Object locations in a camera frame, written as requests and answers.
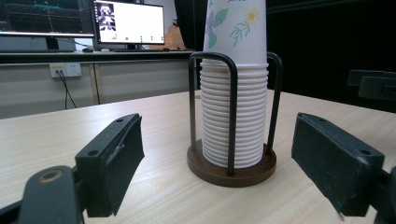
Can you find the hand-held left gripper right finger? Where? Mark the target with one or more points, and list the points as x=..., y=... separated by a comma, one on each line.
x=333, y=165

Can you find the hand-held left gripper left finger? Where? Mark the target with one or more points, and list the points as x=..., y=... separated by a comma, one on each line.
x=109, y=161

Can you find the stack of white paper cups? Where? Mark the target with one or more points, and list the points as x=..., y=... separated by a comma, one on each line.
x=246, y=124

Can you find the dark office desk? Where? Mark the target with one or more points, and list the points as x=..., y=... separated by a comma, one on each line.
x=93, y=57

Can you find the dark computer mouse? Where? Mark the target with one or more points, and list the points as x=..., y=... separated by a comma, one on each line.
x=87, y=49

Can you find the black curtain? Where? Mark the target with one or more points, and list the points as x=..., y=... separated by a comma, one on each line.
x=327, y=37

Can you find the brown cardboard box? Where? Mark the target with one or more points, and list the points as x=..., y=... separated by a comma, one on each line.
x=174, y=37

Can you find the computer monitor with white screen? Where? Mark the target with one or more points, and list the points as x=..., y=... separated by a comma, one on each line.
x=134, y=21

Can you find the computer monitor with dark screen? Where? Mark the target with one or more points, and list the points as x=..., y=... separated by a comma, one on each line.
x=43, y=15

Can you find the white wall power socket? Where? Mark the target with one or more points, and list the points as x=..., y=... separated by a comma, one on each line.
x=70, y=69

